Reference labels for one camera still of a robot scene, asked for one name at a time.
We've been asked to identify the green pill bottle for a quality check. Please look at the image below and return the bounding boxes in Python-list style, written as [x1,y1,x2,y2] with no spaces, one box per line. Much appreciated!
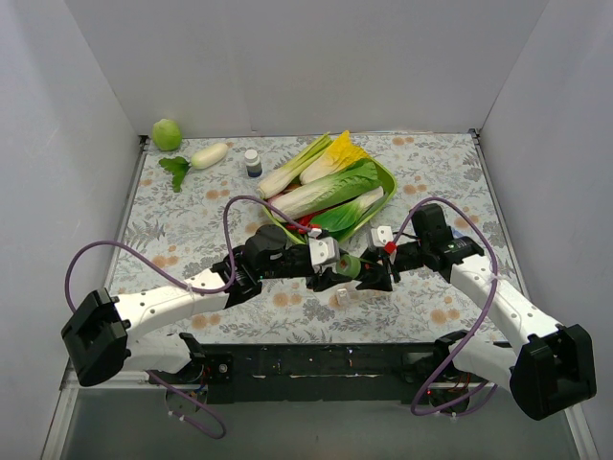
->
[335,254,371,280]

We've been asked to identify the clear weekly pill organizer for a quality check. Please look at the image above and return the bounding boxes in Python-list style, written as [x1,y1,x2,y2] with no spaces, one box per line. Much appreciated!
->
[333,287,390,308]

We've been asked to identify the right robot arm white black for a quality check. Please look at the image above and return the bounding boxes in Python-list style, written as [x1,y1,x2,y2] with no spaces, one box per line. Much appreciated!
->
[359,204,597,421]

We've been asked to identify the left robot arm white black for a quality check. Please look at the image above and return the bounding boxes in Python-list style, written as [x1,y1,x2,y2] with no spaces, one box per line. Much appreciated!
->
[61,224,341,387]

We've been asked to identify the red chili peppers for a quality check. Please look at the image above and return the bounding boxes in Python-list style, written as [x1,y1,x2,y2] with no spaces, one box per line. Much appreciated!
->
[284,214,315,235]

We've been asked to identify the bok choy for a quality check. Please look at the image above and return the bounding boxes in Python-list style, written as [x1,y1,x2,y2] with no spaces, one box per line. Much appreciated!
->
[310,187,386,242]

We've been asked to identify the green plastic tray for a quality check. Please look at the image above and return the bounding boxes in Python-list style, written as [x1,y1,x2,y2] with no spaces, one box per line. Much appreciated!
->
[260,155,398,250]

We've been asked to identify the green napa cabbage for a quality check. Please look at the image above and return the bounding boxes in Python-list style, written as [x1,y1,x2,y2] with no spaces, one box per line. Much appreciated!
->
[271,159,380,219]

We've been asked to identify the leek white green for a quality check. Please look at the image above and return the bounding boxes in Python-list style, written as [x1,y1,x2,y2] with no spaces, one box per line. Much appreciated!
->
[257,133,332,199]

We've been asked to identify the white blue pill bottle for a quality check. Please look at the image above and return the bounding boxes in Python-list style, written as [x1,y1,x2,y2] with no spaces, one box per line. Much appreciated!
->
[244,149,262,177]

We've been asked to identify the yellow napa cabbage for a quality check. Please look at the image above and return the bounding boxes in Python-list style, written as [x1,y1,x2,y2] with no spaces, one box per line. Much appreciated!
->
[299,130,370,185]

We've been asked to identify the floral patterned table mat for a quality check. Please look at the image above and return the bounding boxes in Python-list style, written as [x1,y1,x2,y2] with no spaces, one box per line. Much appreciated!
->
[109,132,518,344]

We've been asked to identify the white radish with leaves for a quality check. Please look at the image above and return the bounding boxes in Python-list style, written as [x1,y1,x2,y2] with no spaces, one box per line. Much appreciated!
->
[158,143,229,193]

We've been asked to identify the green round cabbage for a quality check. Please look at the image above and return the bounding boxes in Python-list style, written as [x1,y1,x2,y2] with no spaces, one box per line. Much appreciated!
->
[151,119,183,151]

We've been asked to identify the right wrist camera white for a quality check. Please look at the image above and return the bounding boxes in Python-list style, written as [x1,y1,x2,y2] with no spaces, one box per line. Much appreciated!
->
[368,225,397,255]

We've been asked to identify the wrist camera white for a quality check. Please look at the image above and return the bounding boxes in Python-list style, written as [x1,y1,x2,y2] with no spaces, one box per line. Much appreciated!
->
[368,225,397,255]
[308,236,341,271]

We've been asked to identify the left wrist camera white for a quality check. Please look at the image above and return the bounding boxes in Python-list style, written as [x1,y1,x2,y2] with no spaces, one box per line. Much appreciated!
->
[308,236,341,271]

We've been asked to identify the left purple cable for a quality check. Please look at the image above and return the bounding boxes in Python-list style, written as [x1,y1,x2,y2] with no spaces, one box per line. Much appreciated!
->
[64,195,327,440]

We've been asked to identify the purple cable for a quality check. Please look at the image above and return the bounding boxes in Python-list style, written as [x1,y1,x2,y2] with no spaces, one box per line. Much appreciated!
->
[64,195,327,440]
[390,196,502,417]

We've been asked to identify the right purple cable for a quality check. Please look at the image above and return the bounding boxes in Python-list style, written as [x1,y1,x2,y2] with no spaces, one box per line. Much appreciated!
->
[390,196,502,417]

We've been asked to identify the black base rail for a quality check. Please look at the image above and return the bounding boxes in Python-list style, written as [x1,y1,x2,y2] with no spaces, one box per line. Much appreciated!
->
[153,342,443,404]

